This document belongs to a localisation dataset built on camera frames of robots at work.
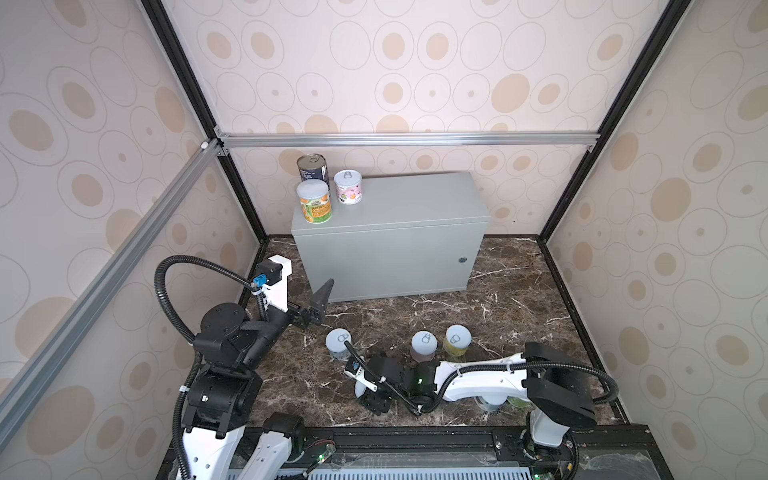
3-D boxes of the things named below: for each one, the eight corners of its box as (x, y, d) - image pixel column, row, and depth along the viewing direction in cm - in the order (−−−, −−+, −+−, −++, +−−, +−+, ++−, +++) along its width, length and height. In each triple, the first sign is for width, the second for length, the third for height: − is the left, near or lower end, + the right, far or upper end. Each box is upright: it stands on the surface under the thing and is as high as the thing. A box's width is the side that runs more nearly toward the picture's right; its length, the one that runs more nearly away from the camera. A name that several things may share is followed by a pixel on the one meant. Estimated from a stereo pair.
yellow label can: (445, 356, 91) (448, 348, 86) (442, 333, 96) (445, 324, 91) (469, 356, 91) (474, 348, 86) (465, 333, 96) (469, 324, 91)
